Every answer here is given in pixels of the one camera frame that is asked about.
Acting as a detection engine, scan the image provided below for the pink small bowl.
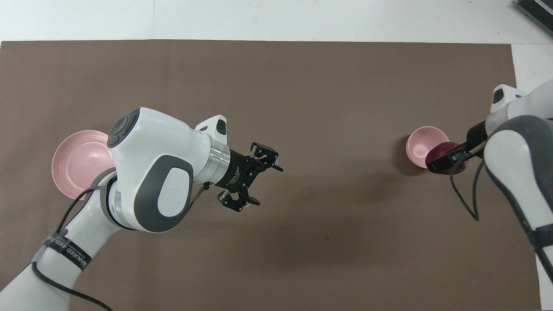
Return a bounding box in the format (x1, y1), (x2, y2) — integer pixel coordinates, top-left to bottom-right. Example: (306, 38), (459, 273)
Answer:
(406, 126), (450, 169)

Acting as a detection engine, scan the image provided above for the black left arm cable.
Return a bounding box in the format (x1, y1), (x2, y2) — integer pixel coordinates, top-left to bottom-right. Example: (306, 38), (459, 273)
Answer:
(32, 185), (114, 311)

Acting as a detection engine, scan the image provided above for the black printed arm strap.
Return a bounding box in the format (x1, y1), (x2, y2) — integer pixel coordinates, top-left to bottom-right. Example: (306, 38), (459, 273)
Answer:
(42, 232), (92, 271)

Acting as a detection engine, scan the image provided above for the pink round plate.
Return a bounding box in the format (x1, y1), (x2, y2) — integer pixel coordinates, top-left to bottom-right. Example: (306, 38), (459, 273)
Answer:
(51, 130), (115, 200)

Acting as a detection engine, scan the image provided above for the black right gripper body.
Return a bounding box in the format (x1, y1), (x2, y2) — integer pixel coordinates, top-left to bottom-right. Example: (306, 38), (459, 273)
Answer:
(466, 121), (489, 150)

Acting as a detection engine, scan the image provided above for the brown table mat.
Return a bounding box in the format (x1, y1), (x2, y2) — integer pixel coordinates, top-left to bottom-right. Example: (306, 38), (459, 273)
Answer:
(0, 40), (542, 311)

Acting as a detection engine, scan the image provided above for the black plain arm strap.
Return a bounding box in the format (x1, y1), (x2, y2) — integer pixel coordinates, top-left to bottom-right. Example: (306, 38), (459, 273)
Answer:
(526, 228), (553, 250)

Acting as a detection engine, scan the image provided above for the grey ridged device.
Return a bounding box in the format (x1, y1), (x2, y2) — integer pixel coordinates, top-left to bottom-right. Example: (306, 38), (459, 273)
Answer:
(514, 0), (553, 37)

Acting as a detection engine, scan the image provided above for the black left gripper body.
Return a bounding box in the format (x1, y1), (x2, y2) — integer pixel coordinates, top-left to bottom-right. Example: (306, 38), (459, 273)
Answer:
(214, 149), (260, 194)

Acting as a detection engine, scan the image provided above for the dark red apple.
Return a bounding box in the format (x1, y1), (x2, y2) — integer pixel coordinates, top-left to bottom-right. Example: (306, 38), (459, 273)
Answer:
(425, 141), (470, 175)

